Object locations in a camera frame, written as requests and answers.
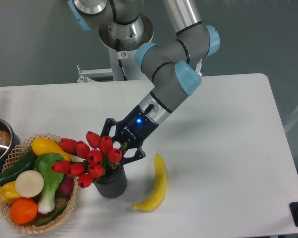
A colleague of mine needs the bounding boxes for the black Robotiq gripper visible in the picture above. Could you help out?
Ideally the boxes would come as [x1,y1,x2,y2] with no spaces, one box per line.
[100,104,159,165]

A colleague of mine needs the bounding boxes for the red tulip bouquet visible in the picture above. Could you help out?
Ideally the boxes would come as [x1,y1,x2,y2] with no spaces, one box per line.
[51,131,127,188]

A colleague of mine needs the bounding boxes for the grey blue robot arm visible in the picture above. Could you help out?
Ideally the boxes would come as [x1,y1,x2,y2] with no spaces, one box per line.
[68,0,220,164]

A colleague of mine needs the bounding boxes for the dark grey ribbed vase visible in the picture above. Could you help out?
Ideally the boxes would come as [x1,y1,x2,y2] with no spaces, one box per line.
[94,164,127,199]

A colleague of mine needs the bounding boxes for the yellow banana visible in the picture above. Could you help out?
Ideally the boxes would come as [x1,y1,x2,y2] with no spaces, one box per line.
[131,154,167,212]

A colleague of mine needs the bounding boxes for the purple sweet potato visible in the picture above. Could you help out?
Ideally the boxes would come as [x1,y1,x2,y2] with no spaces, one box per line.
[58,177,74,195]

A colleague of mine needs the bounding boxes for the yellow squash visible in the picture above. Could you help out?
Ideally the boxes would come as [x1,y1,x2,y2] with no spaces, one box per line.
[31,137,71,161]

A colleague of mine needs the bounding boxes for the green bok choy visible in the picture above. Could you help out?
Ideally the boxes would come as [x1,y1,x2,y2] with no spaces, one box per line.
[34,153,64,214]

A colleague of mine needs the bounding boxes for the woven wicker basket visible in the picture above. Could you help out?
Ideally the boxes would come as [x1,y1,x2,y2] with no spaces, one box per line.
[0,133,78,234]

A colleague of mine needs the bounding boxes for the dark green cucumber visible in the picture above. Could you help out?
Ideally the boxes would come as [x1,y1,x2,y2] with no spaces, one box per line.
[0,149,37,187]

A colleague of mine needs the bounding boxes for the green chili pepper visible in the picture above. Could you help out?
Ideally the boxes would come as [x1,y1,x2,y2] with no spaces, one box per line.
[35,203,67,227]

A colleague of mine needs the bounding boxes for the white round radish slice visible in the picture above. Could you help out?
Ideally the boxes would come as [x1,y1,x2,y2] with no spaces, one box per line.
[15,170,44,198]

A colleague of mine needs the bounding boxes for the orange fruit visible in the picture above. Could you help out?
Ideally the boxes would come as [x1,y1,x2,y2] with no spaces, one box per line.
[9,198,38,225]

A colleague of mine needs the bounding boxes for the yellow bell pepper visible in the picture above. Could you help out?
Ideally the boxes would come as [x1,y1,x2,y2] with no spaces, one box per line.
[0,181,22,204]

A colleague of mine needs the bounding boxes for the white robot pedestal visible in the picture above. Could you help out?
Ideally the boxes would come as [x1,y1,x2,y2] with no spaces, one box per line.
[76,47,154,83]

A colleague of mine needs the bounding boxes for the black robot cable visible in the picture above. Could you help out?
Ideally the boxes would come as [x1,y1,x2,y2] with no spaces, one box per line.
[115,39,128,81]

